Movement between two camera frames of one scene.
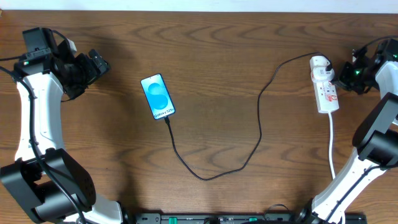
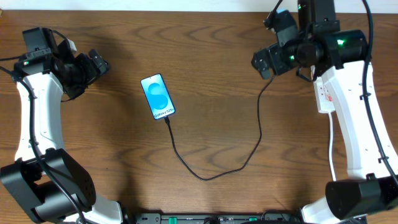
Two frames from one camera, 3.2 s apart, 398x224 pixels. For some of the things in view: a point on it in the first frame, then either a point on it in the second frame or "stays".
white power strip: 326,93 stays
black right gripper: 345,79 -> 265,62
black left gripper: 97,62 stays
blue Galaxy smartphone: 158,96 stays
